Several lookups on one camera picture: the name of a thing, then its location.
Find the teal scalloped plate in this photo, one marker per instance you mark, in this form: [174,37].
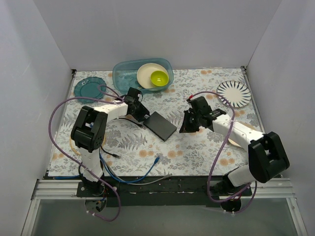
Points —
[88,88]

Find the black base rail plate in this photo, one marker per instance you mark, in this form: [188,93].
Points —
[171,191]

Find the cream square panda dish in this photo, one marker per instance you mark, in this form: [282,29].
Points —
[245,124]

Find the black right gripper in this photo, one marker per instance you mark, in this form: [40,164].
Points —
[193,120]

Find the aluminium frame rail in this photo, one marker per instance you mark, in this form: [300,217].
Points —
[67,189]

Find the blue transparent plastic container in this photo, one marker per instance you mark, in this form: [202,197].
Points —
[124,75]

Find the floral patterned table mat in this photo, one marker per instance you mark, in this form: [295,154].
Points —
[131,150]

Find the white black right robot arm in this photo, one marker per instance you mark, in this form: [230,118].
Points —
[266,155]

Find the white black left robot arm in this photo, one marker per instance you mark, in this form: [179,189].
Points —
[89,129]

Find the black network switch box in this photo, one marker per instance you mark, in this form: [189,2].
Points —
[160,126]

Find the blue striped white plate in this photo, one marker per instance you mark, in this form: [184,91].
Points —
[236,93]

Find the lime green bowl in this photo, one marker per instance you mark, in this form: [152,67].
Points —
[159,78]

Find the cream round plate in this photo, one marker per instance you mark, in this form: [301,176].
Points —
[144,73]

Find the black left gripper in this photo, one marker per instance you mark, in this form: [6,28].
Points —
[140,111]

